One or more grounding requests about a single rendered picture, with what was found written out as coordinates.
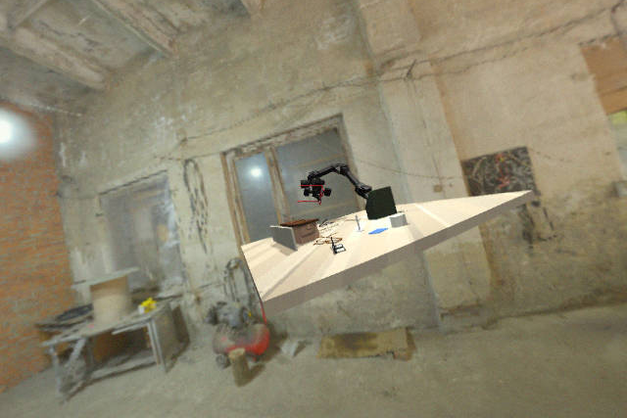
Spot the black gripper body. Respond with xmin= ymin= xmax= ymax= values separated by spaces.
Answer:
xmin=304 ymin=186 xmax=331 ymax=196

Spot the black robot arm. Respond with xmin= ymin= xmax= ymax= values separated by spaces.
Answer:
xmin=301 ymin=163 xmax=372 ymax=200

